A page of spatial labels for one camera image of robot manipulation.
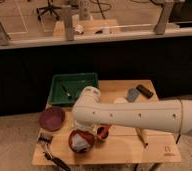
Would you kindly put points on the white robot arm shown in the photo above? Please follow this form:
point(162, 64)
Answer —
point(174, 116)

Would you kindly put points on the small dark tool in tray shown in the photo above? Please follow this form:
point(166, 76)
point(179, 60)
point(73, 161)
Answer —
point(67, 93)

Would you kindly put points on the green plastic tray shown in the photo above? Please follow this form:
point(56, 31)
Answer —
point(74, 83)

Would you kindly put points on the wooden scrub brush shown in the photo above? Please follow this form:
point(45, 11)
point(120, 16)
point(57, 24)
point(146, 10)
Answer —
point(142, 136)

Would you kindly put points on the white cylindrical cup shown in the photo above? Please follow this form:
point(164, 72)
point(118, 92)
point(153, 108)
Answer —
point(120, 100)

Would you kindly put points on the red utensil in cup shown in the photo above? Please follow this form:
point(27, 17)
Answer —
point(106, 128)

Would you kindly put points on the small dark cup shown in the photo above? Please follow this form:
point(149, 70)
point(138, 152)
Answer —
point(100, 135)

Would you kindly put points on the black rectangular block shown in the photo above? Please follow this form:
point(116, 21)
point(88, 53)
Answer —
point(146, 92)

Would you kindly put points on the purple bowl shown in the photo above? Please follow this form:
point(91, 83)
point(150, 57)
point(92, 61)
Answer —
point(52, 118)

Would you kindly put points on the red bowl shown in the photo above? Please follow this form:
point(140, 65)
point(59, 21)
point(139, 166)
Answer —
point(90, 139)

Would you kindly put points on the grey cloth in bowl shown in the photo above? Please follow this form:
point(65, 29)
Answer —
point(80, 142)

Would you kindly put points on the wooden table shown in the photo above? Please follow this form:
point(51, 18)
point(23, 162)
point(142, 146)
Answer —
point(122, 146)

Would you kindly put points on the black office chair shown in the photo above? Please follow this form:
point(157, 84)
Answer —
point(50, 7)

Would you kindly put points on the long wooden bench rail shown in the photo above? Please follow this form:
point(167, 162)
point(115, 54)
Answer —
point(114, 37)

